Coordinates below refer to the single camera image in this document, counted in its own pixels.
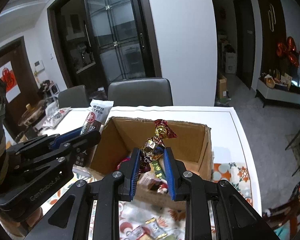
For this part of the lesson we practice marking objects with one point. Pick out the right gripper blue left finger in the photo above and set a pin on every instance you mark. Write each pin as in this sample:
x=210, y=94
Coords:
x=119, y=184

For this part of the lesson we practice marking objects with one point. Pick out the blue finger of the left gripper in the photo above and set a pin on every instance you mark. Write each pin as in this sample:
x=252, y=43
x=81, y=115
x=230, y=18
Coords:
x=81, y=143
x=63, y=138

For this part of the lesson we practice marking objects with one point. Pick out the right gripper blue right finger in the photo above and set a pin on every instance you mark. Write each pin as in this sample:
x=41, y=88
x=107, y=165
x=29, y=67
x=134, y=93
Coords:
x=183, y=185

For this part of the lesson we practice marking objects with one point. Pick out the dark green snack packet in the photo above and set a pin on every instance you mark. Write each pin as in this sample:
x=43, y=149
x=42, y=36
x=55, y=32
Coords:
x=157, y=169

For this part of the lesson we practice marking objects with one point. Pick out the gold red candy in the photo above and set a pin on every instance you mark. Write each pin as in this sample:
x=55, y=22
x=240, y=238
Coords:
x=154, y=146

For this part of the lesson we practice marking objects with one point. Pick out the dark long snack bar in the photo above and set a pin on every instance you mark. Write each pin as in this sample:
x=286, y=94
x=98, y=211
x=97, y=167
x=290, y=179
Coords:
x=98, y=113

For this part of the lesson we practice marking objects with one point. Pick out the pink snack packet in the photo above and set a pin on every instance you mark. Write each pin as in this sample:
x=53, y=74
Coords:
x=122, y=162

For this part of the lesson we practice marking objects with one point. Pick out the clear green snack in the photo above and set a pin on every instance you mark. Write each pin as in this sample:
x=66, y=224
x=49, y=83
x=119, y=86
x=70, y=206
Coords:
x=152, y=227

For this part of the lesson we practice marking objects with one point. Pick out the person left hand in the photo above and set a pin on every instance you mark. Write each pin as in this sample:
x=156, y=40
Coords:
x=13, y=227

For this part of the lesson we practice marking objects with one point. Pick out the white patterned tissue pack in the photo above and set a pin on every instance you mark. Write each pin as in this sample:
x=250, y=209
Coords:
x=56, y=118

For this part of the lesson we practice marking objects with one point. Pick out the red cartoon snack packet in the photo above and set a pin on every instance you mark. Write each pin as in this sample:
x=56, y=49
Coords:
x=158, y=186

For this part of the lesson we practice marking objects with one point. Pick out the hot pot cooker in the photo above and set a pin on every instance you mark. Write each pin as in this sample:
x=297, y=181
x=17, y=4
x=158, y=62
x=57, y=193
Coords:
x=32, y=113

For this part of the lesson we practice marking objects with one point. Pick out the patterned tile table runner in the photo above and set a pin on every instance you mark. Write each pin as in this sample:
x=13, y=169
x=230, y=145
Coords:
x=170, y=215

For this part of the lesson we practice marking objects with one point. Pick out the brown cardboard box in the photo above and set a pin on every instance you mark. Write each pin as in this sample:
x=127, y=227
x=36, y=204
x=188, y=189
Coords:
x=123, y=152

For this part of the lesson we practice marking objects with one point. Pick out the grey dining chair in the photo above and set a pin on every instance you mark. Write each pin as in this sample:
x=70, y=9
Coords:
x=74, y=97
x=141, y=92

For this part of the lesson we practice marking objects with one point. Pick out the red white fu poster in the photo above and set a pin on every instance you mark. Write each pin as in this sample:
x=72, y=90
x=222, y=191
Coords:
x=8, y=77

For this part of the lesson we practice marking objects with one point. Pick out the small floor cardboard box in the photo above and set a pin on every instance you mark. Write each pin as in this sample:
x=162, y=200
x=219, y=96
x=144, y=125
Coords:
x=221, y=86

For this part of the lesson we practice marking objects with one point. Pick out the orange wooden chair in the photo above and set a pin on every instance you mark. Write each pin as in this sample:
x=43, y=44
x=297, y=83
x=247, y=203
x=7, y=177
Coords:
x=284, y=220

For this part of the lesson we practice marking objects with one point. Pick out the sliding glass door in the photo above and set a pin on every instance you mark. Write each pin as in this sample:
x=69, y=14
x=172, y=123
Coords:
x=116, y=30

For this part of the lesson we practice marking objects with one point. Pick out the white low tv cabinet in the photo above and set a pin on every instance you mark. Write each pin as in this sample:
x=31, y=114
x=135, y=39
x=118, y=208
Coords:
x=276, y=97

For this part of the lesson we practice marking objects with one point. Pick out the red foil balloons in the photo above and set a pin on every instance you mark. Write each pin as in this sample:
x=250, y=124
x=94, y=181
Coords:
x=288, y=49

